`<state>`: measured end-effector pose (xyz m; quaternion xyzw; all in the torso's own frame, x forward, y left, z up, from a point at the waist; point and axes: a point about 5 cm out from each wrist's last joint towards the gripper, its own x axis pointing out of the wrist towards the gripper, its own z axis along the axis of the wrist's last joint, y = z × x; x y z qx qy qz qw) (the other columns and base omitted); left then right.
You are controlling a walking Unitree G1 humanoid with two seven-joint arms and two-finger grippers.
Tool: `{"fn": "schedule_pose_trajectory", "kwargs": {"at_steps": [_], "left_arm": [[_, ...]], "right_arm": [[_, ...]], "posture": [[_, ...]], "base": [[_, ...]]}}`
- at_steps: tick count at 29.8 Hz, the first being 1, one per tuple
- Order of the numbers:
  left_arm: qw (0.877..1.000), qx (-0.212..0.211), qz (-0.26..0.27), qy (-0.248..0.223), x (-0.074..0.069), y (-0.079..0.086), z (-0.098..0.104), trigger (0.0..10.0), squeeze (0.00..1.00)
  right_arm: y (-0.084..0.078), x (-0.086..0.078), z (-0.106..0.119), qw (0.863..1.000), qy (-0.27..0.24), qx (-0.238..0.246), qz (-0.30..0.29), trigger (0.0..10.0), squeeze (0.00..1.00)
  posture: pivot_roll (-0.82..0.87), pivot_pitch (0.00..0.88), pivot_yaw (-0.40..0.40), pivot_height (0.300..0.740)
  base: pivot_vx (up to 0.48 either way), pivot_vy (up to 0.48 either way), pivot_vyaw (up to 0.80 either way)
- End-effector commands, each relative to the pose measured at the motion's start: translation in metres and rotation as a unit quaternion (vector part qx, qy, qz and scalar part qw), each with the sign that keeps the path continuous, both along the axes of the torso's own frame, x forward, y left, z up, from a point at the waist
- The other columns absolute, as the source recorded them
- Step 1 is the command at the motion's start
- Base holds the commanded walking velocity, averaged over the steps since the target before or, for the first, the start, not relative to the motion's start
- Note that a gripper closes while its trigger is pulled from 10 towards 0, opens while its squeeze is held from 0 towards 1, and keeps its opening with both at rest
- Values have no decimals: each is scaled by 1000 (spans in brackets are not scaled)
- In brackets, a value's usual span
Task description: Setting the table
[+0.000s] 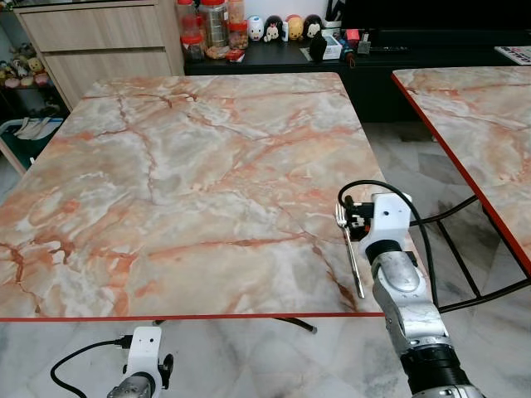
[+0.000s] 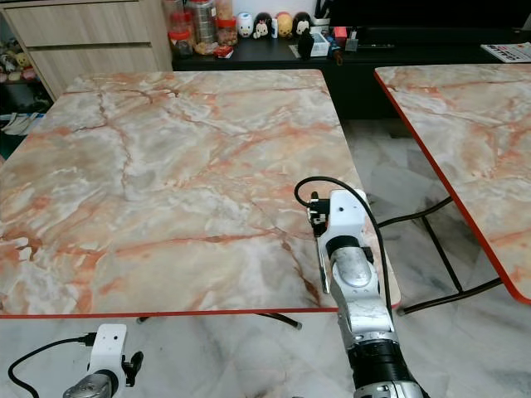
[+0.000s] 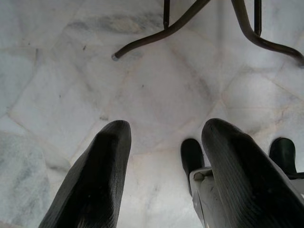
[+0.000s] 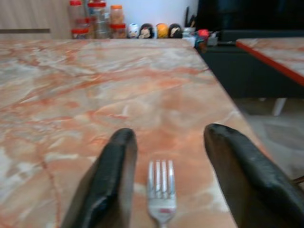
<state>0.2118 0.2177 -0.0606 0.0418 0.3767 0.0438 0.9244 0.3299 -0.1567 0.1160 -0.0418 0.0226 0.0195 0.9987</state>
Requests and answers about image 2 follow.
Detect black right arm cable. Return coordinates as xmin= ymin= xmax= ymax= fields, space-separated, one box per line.
xmin=294 ymin=176 xmax=395 ymax=306

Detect silver metal fork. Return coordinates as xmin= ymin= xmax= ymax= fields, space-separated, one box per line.
xmin=314 ymin=229 xmax=332 ymax=296

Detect black white plush toy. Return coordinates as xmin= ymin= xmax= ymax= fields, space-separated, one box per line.
xmin=294 ymin=11 xmax=315 ymax=36

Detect orange filled plastic jar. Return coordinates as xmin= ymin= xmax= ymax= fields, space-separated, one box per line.
xmin=216 ymin=0 xmax=240 ymax=46

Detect black metal table leg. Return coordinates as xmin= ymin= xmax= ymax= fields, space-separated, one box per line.
xmin=256 ymin=313 xmax=304 ymax=331

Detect tall clear plastic jar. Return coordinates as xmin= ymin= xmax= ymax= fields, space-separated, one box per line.
xmin=188 ymin=0 xmax=217 ymax=49

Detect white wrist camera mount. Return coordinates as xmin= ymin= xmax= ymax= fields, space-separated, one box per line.
xmin=327 ymin=189 xmax=371 ymax=242
xmin=85 ymin=323 xmax=129 ymax=376

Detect black low tv console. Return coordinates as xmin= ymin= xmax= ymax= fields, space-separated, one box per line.
xmin=173 ymin=28 xmax=531 ymax=124

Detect yellow round plush toy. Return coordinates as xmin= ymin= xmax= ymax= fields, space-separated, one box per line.
xmin=275 ymin=11 xmax=295 ymax=39

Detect red lid plastic snack jar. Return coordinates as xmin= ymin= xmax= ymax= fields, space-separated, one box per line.
xmin=165 ymin=0 xmax=194 ymax=58

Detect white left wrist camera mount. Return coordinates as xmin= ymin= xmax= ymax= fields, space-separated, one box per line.
xmin=85 ymin=323 xmax=129 ymax=376

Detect white round plush toy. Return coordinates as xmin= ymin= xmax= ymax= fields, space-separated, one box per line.
xmin=236 ymin=12 xmax=255 ymax=39

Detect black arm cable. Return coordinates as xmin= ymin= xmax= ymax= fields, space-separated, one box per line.
xmin=7 ymin=332 xmax=98 ymax=398
xmin=294 ymin=176 xmax=395 ymax=306

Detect teal storage bin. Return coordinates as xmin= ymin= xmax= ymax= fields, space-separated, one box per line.
xmin=0 ymin=111 xmax=44 ymax=160

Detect light wooden drawer cabinet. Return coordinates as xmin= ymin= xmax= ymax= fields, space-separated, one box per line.
xmin=0 ymin=0 xmax=176 ymax=101

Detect small black figurine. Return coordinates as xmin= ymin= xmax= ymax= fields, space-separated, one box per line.
xmin=296 ymin=32 xmax=317 ymax=60

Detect shelf of small plush toys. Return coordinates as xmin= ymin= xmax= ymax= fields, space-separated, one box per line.
xmin=0 ymin=37 xmax=34 ymax=85

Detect small white box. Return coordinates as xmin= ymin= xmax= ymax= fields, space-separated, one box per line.
xmin=313 ymin=32 xmax=334 ymax=58

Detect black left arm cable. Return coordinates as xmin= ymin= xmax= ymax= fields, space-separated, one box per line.
xmin=7 ymin=332 xmax=98 ymax=398

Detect black television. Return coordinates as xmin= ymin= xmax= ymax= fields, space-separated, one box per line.
xmin=327 ymin=0 xmax=531 ymax=32

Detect black eared plush toy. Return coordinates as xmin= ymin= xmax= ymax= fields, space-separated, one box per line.
xmin=253 ymin=12 xmax=274 ymax=41

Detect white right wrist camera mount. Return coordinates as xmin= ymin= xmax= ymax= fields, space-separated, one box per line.
xmin=327 ymin=189 xmax=371 ymax=242

